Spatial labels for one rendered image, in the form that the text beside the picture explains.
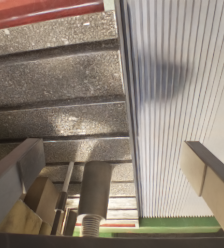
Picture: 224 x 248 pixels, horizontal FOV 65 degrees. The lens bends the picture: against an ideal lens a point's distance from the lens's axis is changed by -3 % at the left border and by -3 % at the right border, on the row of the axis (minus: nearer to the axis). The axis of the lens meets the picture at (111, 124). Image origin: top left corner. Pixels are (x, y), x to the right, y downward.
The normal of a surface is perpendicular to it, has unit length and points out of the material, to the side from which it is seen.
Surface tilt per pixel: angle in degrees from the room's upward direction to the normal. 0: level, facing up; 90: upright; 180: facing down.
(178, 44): 61
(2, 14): 0
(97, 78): 0
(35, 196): 90
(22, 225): 90
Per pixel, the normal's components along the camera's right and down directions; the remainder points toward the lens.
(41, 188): -0.14, -0.74
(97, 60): -0.06, 0.66
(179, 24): -0.89, 0.38
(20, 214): 0.99, -0.07
